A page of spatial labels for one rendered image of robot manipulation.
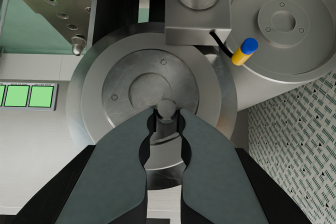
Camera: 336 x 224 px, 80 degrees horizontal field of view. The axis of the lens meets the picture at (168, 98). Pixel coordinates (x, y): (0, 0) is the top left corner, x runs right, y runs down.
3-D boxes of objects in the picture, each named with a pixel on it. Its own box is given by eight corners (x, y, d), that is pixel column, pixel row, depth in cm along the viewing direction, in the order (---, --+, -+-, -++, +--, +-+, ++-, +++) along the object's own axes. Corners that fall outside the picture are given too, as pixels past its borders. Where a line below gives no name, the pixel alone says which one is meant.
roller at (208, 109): (218, 32, 18) (225, 170, 15) (188, 96, 43) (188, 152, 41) (86, 31, 18) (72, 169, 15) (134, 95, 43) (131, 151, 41)
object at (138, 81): (159, 30, 17) (219, 101, 15) (160, 42, 18) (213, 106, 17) (81, 84, 16) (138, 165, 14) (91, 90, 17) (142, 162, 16)
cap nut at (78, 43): (83, 36, 52) (81, 53, 51) (88, 43, 55) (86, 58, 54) (68, 36, 52) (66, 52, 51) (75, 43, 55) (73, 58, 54)
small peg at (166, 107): (182, 111, 12) (163, 124, 12) (179, 117, 15) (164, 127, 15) (169, 93, 13) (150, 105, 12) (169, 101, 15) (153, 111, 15)
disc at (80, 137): (232, 21, 19) (244, 191, 16) (231, 24, 19) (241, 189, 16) (74, 20, 19) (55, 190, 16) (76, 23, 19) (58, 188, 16)
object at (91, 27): (108, -102, 23) (91, 51, 19) (138, 20, 46) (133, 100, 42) (104, -103, 23) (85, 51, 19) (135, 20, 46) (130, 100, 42)
